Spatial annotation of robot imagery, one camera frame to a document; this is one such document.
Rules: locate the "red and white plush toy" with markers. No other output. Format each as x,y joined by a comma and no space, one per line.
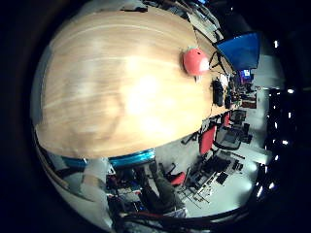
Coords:
193,61

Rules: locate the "blue metallic rim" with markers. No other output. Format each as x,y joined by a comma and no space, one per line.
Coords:
131,158

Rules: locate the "red office chair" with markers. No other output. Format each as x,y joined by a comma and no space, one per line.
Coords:
177,178
207,139

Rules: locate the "person in dark clothes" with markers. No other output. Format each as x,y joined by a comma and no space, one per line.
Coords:
162,192

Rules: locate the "computer monitor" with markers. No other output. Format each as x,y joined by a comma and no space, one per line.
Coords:
247,73

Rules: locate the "blue panel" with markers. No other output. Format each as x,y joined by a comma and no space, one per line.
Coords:
241,50

